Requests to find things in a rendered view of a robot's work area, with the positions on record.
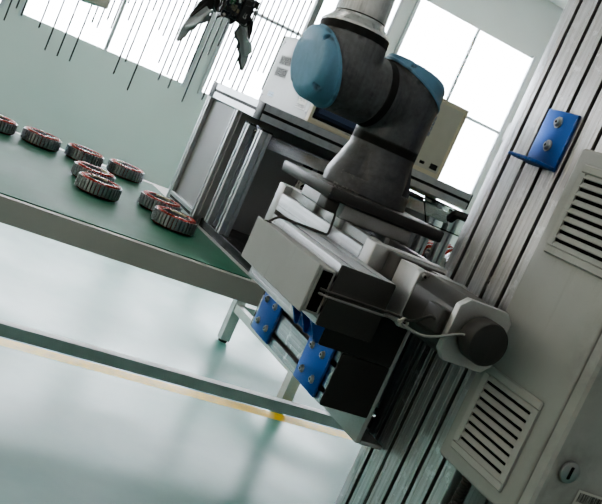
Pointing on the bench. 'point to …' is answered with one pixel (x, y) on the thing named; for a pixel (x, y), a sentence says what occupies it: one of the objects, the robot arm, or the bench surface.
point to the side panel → (202, 156)
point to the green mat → (102, 215)
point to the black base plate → (234, 244)
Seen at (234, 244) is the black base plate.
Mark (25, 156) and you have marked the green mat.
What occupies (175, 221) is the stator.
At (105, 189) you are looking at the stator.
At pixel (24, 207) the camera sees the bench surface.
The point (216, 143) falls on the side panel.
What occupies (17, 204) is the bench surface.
